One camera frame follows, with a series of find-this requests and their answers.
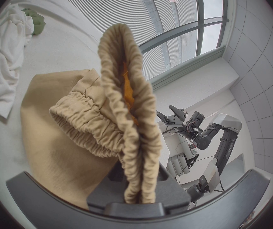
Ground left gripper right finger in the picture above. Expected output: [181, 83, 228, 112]
[155, 162, 190, 203]

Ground white garment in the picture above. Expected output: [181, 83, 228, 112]
[0, 3, 35, 123]

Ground bed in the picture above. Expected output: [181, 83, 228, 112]
[0, 0, 155, 176]

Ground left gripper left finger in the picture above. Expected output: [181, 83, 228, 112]
[87, 162, 126, 203]

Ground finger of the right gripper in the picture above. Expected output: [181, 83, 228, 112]
[156, 110, 169, 124]
[169, 105, 187, 117]

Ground green garment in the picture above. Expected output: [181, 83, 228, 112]
[21, 7, 47, 36]

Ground window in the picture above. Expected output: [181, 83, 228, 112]
[60, 0, 231, 80]

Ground tan shorts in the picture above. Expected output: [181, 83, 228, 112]
[20, 23, 163, 210]

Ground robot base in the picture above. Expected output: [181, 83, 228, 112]
[162, 125, 200, 176]

